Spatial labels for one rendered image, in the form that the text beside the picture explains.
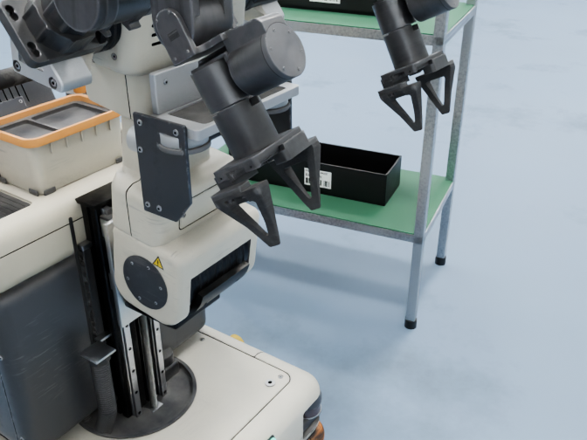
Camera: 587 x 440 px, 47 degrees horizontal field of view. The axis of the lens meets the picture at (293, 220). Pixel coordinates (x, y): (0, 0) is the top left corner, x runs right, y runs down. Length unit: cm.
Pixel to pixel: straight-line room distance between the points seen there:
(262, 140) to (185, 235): 45
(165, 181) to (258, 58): 38
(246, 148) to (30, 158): 65
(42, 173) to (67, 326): 31
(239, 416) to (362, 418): 50
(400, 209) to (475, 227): 74
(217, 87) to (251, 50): 7
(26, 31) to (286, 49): 36
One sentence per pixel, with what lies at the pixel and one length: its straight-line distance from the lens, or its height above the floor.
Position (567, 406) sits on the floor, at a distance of 213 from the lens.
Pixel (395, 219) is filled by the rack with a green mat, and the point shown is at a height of 35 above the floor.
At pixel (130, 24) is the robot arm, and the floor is 119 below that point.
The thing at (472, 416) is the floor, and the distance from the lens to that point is 202.
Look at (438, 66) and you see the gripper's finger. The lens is 112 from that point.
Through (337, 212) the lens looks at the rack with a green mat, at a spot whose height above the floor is 35.
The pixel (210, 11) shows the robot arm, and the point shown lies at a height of 123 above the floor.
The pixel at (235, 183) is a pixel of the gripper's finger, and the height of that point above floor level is 106.
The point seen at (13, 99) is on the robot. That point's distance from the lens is 155.
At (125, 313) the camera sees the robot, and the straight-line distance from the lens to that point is 138.
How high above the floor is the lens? 138
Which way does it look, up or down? 29 degrees down
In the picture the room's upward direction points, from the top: straight up
